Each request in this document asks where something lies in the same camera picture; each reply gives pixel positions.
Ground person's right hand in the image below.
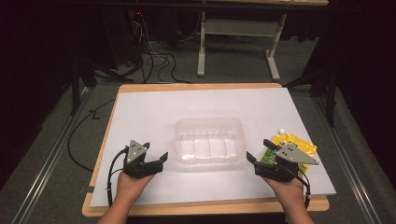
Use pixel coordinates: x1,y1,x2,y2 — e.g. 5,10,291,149
262,175,308,207

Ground clear plastic container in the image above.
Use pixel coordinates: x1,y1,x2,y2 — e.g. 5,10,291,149
174,117,248,165

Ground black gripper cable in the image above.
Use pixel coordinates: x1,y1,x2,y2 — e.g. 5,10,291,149
106,147,130,208
274,162,312,210

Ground wooden table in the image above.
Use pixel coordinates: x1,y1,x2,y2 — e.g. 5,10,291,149
81,82,331,218

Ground tangle of floor cables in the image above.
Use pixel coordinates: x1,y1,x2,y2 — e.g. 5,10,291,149
123,8,193,85

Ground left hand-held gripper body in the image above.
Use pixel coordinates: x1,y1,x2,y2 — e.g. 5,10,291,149
122,139,164,179

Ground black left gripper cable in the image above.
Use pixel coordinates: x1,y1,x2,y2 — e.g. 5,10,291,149
106,147,130,208

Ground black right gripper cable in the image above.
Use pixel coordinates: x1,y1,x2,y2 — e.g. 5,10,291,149
274,162,312,210

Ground white board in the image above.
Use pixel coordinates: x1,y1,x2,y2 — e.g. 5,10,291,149
89,87,337,208

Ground metal floor rail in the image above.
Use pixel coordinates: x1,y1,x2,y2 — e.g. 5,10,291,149
10,87,92,224
312,95,375,224

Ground white desk frame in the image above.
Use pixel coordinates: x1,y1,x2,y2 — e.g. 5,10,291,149
196,10,290,82

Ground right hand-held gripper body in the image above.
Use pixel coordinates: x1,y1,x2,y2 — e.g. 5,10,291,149
254,142,320,183

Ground person's left hand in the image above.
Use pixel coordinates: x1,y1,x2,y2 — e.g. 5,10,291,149
115,170,156,203

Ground black metal stand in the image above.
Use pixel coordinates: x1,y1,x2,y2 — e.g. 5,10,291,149
69,58,135,117
282,66,339,129

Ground yellow spouted pouch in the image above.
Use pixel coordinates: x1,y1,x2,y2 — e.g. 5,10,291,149
260,128,318,175

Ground black floor cable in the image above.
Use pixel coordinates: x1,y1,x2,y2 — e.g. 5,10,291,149
66,98,117,174

